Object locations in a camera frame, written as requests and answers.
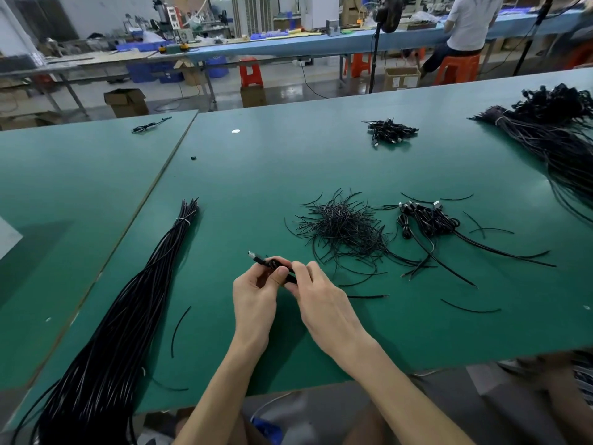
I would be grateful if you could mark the person's left hand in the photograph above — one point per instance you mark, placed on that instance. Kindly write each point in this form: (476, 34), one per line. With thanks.
(255, 306)

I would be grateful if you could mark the person's right hand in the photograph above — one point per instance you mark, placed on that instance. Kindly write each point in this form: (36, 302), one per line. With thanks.
(326, 310)

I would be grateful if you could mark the person's left forearm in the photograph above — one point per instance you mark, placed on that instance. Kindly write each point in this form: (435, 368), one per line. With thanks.
(218, 398)

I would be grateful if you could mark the person's right forearm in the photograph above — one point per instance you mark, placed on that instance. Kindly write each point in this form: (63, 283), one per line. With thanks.
(408, 398)

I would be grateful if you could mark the person's right leg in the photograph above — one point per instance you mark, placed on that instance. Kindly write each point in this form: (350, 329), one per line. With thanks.
(570, 398)

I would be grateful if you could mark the blue plastic item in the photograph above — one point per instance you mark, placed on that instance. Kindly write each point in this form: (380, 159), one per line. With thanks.
(267, 431)

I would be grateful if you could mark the small cardboard box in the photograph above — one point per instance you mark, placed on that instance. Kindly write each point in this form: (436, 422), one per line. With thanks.
(253, 95)

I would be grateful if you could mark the red plastic stool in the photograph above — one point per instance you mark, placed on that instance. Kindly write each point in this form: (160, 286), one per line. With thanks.
(250, 73)

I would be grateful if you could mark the open cardboard box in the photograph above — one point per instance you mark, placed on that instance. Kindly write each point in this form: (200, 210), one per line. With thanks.
(125, 103)

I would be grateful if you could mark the orange plastic stool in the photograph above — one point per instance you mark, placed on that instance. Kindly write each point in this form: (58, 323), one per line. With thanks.
(458, 69)
(359, 65)
(580, 56)

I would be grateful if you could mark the large white box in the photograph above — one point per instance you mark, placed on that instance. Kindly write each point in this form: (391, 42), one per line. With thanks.
(7, 238)

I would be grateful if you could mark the long blue workbench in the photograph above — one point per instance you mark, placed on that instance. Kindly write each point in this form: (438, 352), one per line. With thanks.
(324, 43)

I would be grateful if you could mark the black fan on stand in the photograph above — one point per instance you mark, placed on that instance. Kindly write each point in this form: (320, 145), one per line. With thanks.
(389, 12)

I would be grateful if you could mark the black tripod stand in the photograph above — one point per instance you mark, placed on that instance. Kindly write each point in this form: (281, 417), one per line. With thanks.
(535, 34)

